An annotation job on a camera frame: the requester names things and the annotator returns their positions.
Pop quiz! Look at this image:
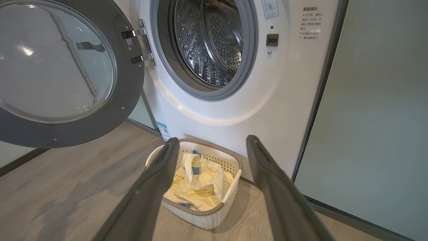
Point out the silver door hinge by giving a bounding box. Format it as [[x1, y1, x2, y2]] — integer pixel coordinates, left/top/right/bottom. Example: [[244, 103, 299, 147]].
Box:
[[121, 18, 157, 66]]

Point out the dark round washing machine door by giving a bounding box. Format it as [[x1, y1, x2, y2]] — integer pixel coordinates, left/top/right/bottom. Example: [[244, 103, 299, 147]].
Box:
[[0, 0, 145, 149]]

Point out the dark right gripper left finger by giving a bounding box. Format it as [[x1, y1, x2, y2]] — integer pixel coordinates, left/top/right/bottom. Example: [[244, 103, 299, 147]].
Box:
[[94, 137, 180, 241]]

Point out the white washing machine body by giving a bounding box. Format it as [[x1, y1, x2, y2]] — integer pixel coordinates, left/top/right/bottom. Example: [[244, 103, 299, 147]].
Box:
[[114, 0, 343, 183]]

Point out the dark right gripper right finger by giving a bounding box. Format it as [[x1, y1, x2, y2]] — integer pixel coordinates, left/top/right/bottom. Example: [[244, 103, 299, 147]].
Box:
[[246, 135, 335, 241]]

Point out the perforated steel washer drum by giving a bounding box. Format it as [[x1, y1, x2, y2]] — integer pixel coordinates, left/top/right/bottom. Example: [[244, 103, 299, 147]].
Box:
[[174, 0, 244, 87]]

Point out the blue energy label sticker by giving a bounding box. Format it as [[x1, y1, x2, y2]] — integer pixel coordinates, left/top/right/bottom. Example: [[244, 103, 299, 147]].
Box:
[[156, 121, 171, 142]]

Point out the white perforated laundry basket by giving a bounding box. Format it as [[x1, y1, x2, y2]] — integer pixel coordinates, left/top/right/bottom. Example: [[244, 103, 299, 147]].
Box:
[[144, 138, 243, 230]]

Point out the pale yellow printed garment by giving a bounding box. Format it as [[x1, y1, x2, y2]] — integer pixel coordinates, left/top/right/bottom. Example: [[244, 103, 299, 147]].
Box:
[[163, 164, 234, 212], [182, 150, 225, 201]]

